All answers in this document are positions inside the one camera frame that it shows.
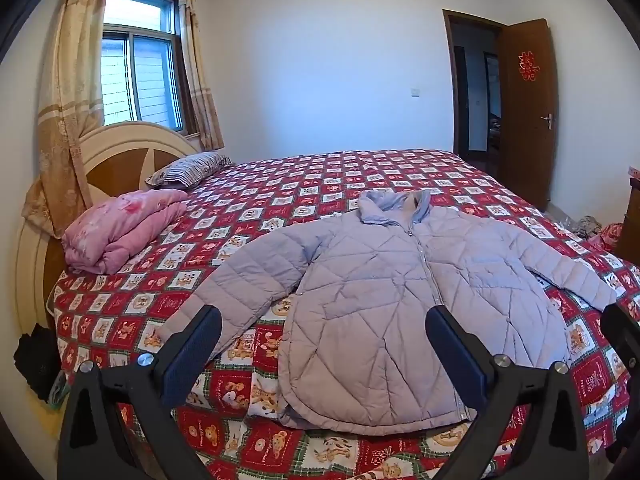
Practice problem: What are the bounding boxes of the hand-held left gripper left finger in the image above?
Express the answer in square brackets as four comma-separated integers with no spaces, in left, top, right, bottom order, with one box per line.
[56,304,223,480]

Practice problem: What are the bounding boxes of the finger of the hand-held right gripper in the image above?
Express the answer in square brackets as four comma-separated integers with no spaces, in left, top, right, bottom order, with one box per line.
[600,304,640,376]

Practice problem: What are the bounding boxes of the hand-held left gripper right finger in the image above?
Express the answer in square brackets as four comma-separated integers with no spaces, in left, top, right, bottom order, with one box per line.
[425,304,591,480]

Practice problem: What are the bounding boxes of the lilac quilted puffer jacket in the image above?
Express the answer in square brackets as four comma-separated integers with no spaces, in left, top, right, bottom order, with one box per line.
[159,189,620,436]

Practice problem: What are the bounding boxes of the red printed bed blanket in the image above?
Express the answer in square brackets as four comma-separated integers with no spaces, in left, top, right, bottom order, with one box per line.
[52,149,640,480]

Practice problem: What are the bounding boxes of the red bag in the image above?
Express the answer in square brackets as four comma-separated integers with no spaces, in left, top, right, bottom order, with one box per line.
[600,222,625,251]

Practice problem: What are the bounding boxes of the brown wooden cabinet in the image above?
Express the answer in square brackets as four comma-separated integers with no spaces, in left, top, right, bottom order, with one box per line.
[614,175,640,266]

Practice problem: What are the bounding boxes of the grey cloth pile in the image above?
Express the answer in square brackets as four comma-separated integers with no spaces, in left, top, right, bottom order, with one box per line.
[572,215,603,241]

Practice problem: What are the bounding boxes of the folded pink quilt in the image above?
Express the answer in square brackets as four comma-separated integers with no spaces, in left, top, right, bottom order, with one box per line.
[61,189,188,275]

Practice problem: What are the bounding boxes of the dark cloth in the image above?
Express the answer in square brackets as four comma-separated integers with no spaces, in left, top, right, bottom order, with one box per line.
[13,323,63,403]

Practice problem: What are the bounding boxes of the striped pillow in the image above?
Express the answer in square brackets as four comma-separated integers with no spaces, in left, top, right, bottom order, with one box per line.
[145,151,233,191]

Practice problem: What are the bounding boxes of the cream wooden headboard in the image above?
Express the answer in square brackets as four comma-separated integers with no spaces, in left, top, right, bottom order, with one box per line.
[14,121,201,431]

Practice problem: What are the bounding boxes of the brown wooden door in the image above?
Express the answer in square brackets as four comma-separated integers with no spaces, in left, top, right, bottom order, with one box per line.
[501,18,558,212]

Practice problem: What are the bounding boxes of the window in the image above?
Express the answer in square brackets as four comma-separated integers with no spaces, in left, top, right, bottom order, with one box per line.
[100,0,188,136]

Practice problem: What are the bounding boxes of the dark wooden door frame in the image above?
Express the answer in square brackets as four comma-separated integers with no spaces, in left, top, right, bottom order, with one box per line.
[442,8,511,161]

